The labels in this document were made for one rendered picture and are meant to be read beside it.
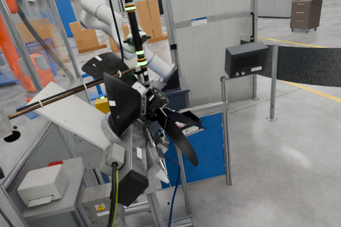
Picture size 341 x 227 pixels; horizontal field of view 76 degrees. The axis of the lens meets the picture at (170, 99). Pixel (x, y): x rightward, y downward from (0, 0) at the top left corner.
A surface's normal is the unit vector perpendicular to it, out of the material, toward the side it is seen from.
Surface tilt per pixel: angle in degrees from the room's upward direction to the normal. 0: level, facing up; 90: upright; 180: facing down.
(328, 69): 90
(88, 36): 90
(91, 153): 90
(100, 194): 0
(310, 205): 0
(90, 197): 0
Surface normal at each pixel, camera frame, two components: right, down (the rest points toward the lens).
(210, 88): 0.14, 0.40
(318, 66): -0.63, 0.42
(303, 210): -0.15, -0.89
